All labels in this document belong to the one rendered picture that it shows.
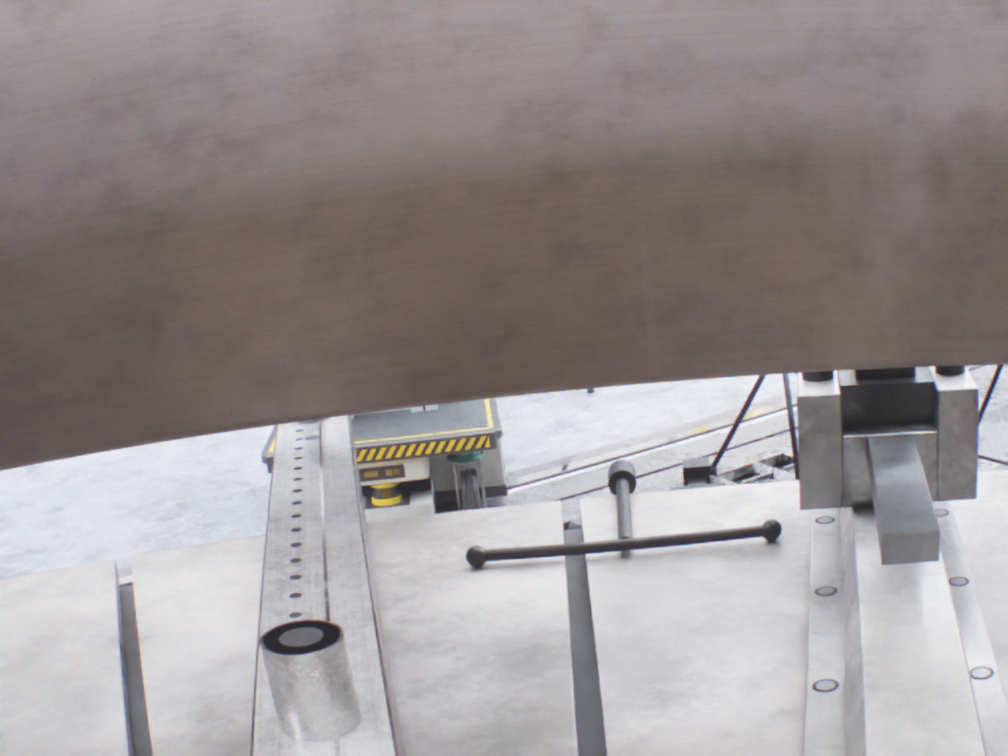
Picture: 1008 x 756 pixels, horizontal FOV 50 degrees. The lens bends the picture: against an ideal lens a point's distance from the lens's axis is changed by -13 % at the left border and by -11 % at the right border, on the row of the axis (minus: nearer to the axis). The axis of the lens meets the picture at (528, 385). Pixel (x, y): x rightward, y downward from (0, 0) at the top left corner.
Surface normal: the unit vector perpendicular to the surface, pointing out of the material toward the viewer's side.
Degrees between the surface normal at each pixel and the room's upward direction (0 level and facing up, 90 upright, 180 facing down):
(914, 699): 0
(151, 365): 90
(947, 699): 0
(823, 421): 90
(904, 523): 0
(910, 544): 90
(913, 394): 90
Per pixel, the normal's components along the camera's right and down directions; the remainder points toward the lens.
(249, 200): 0.18, 0.22
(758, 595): -0.10, -0.97
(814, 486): -0.22, 0.25
